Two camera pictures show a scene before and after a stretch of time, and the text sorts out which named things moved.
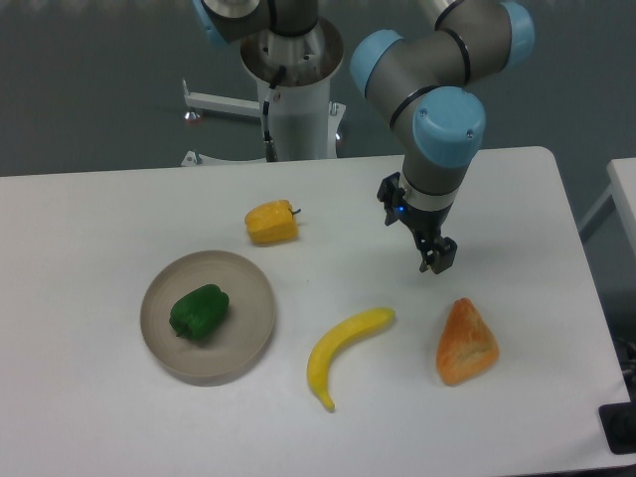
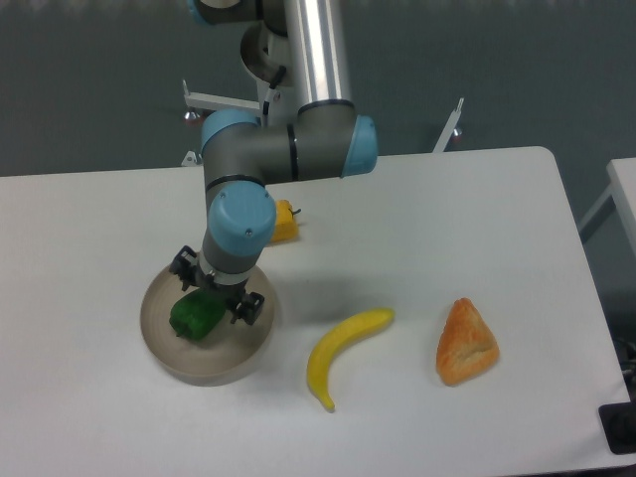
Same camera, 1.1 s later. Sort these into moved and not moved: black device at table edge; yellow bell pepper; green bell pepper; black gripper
Moved: black gripper
Not moved: black device at table edge; yellow bell pepper; green bell pepper
